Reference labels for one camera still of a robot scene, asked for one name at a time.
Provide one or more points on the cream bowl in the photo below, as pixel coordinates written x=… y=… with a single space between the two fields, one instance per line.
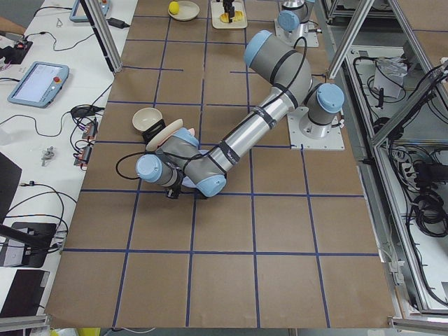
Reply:
x=145 y=118

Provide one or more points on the cream plate with lemon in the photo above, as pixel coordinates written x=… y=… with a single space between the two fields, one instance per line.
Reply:
x=188 y=11

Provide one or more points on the near teach pendant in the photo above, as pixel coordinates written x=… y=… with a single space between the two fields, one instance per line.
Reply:
x=40 y=85

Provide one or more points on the blue plate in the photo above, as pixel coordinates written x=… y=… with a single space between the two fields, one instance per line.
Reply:
x=187 y=182

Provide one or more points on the white rectangular tray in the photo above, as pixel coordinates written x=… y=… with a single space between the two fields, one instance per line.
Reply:
x=235 y=19

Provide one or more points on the aluminium frame post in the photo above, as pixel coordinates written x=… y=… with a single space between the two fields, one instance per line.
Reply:
x=103 y=34

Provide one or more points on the cream plate in rack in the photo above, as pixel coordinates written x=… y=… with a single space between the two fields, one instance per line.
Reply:
x=164 y=134

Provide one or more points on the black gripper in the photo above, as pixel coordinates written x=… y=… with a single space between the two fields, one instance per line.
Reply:
x=228 y=5
x=154 y=128

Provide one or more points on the black power adapter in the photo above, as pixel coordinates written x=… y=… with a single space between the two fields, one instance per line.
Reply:
x=114 y=22

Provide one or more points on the yellow lemon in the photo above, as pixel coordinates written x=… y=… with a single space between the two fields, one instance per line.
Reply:
x=174 y=7

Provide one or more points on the black plate rack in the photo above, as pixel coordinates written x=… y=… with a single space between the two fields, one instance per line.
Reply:
x=153 y=130

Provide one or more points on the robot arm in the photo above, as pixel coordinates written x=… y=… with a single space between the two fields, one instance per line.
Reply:
x=292 y=14
x=173 y=153

